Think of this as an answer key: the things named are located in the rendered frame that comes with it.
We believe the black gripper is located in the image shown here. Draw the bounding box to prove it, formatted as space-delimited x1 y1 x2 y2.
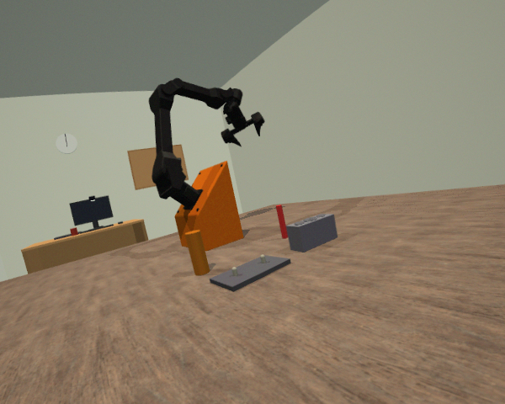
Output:
221 112 265 146

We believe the orange cylinder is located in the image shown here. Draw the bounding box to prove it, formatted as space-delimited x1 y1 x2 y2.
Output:
184 231 210 276

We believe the dark red peg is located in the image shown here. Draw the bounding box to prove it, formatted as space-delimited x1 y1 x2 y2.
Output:
276 205 288 239

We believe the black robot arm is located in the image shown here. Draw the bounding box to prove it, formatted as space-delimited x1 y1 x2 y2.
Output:
148 77 242 210

